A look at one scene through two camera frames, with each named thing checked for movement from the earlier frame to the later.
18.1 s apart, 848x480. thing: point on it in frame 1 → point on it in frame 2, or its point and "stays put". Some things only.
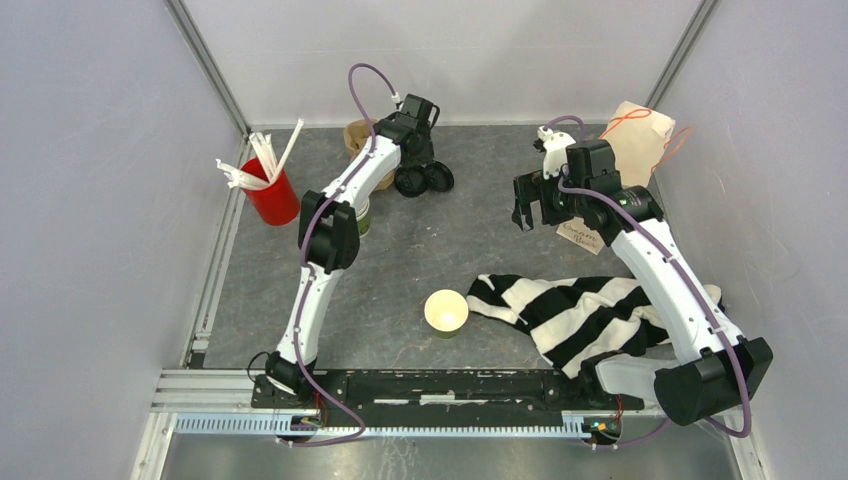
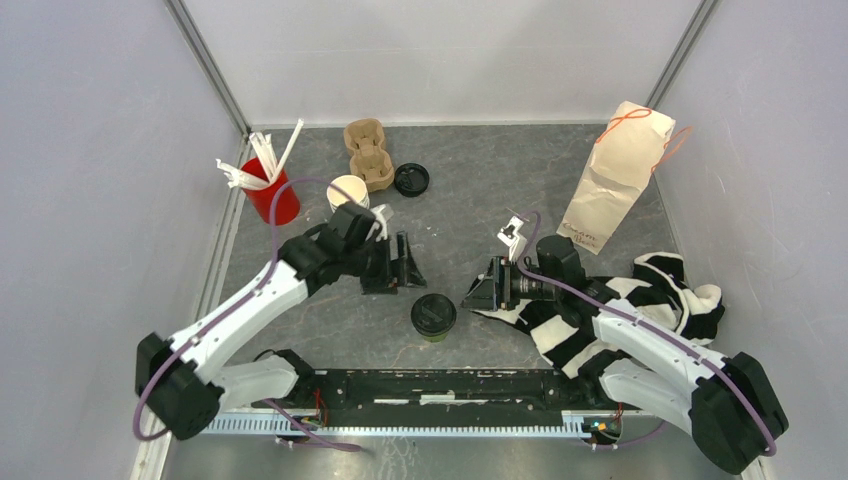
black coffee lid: (438, 176) → (433, 314)
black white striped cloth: (578, 321) stays put
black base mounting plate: (442, 398) stays put
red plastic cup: (276, 202) stays put
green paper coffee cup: (446, 312) → (435, 339)
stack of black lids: (410, 181) stays put
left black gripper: (428, 153) → (406, 272)
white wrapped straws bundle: (263, 150) stays put
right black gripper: (530, 187) → (494, 287)
